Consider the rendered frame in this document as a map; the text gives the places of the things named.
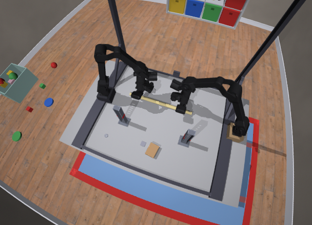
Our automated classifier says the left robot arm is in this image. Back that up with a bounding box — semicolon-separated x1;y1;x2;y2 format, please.
170;76;250;137

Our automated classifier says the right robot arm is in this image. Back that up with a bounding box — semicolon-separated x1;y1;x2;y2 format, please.
94;44;157;97

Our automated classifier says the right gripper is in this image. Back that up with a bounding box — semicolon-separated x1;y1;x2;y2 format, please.
131;80;149;100

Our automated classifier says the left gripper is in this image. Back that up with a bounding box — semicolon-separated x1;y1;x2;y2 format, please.
175;94;190;114

